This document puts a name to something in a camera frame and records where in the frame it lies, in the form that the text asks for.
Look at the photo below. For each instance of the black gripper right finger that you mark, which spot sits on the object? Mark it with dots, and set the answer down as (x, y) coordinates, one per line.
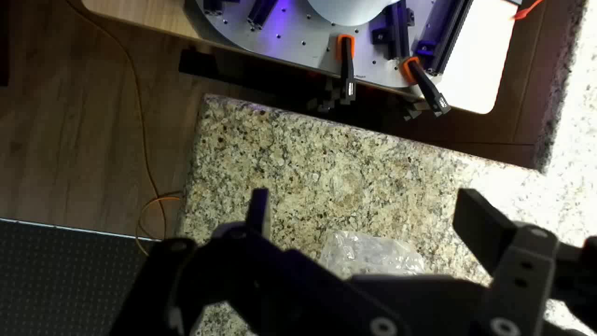
(522, 262)

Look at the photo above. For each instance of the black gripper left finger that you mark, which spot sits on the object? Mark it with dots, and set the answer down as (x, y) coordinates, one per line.
(261, 267)

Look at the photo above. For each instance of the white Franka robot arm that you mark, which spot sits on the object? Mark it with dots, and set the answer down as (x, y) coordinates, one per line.
(347, 10)

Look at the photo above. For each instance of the clear plastic bag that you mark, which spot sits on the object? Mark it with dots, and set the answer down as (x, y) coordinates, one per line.
(365, 254)

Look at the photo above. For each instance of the black floor mat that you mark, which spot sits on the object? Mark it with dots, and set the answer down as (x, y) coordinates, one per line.
(56, 280)

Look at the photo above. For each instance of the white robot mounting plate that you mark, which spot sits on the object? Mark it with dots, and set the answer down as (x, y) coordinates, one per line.
(291, 38)

